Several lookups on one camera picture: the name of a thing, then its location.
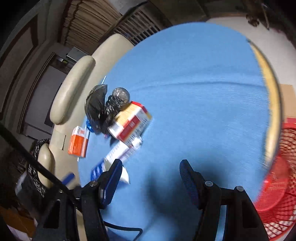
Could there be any black plastic trash bag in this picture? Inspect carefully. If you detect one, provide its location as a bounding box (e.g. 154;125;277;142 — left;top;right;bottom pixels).
84;84;130;135

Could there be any red plastic basket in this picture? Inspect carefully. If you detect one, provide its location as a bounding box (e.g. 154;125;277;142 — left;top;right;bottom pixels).
254;123;295;240

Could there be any black white patterned cloth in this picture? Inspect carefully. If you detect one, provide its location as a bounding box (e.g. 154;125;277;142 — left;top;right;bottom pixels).
27;138;50;197

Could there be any orange white small box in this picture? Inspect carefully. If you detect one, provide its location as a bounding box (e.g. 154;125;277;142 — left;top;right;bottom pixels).
68;126;90;158

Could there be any blue white tube box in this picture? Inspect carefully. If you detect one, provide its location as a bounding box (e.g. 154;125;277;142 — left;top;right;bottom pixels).
90;137;142;181

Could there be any cream leather sofa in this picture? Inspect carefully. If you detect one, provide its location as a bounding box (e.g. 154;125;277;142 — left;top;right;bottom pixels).
38;34;133;178

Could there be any red yellow white box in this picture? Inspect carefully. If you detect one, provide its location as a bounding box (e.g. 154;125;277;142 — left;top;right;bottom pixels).
108;101;152;146

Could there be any cardboard box on floor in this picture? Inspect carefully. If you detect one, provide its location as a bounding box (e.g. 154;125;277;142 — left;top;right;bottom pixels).
280;84;296;119

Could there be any round wooden table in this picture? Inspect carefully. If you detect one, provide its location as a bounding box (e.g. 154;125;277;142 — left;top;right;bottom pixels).
248;41;283;169

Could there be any beige striped curtain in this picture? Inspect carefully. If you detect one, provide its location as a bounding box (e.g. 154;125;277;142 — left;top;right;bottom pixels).
58;0;121;54

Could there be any wooden crib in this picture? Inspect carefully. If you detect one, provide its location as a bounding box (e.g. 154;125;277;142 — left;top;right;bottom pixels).
113;10;161;46

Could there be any black cable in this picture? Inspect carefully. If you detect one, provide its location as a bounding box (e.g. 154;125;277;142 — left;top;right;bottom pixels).
102;220;144;241

